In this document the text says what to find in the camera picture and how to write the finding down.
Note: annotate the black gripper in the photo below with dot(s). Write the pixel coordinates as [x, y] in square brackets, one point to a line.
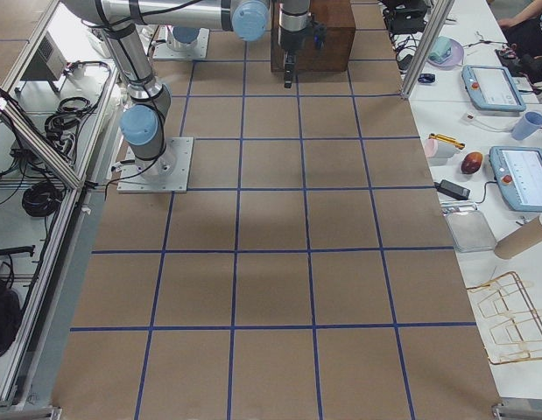
[291, 42]

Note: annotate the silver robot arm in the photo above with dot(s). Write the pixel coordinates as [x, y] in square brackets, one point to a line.
[143, 125]
[180, 38]

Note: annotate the teal toy on plate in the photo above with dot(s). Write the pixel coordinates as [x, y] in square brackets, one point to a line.
[441, 50]

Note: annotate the pink mug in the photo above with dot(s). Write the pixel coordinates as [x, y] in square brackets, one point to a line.
[442, 146]

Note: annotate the lavender plate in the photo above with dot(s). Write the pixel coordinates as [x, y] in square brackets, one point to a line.
[455, 59]

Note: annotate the upper blue teach pendant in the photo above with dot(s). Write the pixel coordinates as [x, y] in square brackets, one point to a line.
[491, 88]

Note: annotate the blue teach pendant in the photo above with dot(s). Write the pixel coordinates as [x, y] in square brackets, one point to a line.
[518, 173]
[491, 88]

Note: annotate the red mango fruit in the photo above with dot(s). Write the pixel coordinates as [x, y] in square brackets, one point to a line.
[472, 162]

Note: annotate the black power adapter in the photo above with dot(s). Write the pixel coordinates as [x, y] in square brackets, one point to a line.
[452, 190]

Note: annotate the grey control box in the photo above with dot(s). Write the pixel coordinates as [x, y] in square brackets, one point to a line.
[47, 64]

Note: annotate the metal tray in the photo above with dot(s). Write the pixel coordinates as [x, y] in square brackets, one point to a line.
[468, 226]

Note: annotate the light blue plastic cup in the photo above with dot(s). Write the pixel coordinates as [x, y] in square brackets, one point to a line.
[527, 125]

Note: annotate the lower blue teach pendant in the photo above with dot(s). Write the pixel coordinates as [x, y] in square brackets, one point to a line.
[518, 173]

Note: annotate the cardboard tube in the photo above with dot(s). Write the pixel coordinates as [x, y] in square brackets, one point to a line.
[525, 237]

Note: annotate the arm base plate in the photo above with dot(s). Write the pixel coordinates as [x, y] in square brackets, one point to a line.
[169, 174]
[167, 47]

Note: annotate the aluminium frame post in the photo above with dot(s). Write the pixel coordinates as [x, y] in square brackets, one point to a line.
[434, 25]

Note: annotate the gold wire rack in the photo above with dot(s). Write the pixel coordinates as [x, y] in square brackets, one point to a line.
[509, 322]

